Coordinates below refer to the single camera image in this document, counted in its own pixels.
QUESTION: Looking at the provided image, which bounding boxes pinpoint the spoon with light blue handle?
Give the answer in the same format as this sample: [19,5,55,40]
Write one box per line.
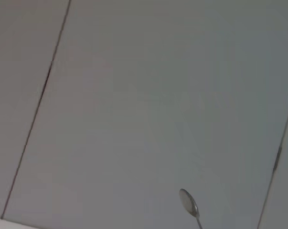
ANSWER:
[179,188,204,229]

